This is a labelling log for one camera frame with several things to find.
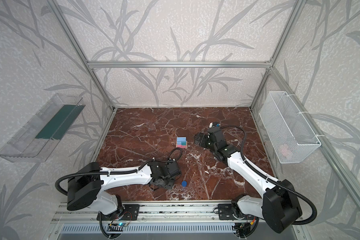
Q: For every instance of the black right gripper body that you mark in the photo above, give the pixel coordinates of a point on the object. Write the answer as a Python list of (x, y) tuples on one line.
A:
[(205, 141)]

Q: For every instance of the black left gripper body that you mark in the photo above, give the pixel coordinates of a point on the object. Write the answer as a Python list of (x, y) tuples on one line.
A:
[(161, 182)]

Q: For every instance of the light blue long block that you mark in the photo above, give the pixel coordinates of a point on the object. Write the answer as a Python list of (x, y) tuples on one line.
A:
[(181, 139)]

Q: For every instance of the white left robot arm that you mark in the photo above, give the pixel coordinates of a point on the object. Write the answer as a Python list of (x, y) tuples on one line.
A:
[(88, 187)]

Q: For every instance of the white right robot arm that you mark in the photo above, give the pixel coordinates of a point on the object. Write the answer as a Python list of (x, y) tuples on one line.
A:
[(279, 205)]

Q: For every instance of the pink object in basket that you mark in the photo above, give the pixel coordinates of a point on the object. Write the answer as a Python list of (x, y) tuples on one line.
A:
[(286, 152)]

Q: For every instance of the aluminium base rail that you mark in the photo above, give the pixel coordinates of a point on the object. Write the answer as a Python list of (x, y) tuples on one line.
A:
[(152, 212)]

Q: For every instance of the white wire mesh basket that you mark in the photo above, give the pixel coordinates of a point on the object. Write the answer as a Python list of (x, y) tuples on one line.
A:
[(286, 124)]

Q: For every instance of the aluminium enclosure frame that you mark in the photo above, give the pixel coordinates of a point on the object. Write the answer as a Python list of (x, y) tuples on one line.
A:
[(349, 181)]

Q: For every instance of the clear plastic wall tray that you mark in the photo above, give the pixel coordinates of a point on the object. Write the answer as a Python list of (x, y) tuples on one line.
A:
[(38, 138)]

